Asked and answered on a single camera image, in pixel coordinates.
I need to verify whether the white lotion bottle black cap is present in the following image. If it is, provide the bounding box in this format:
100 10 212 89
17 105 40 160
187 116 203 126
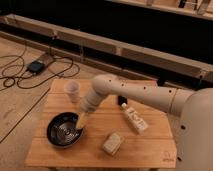
117 96 148 134

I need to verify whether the long wooden beam rail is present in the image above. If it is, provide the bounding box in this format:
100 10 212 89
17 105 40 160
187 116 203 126
0 14 213 82

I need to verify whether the blue power adapter box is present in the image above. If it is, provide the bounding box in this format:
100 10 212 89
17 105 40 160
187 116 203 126
27 61 45 74

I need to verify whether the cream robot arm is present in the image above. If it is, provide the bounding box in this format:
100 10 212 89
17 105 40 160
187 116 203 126
77 74 213 171

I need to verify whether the beige rectangular sponge block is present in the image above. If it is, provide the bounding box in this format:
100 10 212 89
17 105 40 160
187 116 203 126
102 132 124 155

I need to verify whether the black ceramic bowl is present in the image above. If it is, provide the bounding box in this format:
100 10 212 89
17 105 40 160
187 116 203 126
46 112 83 148

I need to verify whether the translucent plastic cup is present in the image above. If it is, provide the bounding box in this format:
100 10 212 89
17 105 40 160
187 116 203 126
64 80 80 103

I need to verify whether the cream cylindrical gripper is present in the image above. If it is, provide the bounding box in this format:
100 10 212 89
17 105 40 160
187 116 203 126
76 89 106 129

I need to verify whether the black floor cable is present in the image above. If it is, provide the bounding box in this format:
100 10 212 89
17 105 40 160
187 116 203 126
0 43 81 90

